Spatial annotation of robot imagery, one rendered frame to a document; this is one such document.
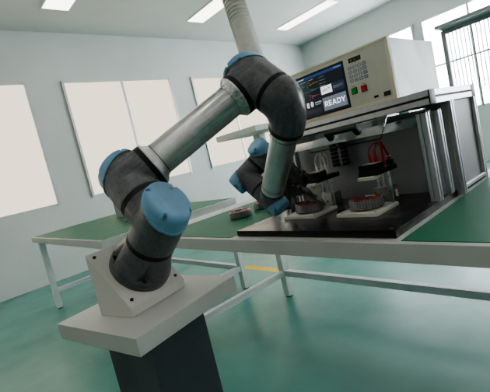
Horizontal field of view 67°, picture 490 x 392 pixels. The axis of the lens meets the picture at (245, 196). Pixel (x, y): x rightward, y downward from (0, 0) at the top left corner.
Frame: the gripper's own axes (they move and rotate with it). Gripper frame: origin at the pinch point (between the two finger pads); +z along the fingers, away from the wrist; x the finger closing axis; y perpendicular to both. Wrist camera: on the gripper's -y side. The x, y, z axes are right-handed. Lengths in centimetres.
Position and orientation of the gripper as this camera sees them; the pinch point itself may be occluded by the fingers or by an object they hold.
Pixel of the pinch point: (310, 206)
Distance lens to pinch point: 144.9
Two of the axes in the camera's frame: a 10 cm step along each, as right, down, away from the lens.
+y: 3.9, -8.2, 4.2
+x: -6.6, 0.7, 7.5
